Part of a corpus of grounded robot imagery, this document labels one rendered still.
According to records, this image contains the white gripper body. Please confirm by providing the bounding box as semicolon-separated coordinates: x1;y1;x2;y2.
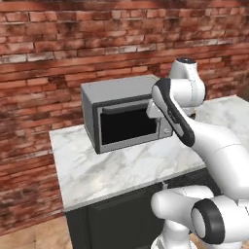
145;99;163;122

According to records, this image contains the black microwave door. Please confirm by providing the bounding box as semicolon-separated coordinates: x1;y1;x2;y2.
94;98;162;154

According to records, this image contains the grey microwave oven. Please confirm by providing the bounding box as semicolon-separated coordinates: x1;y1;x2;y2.
80;74;175;155

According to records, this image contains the dark cupboard run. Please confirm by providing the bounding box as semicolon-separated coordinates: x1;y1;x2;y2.
64;166;226;249

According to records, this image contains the dark cupboard door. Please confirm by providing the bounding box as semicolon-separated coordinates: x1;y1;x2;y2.
85;190;167;249

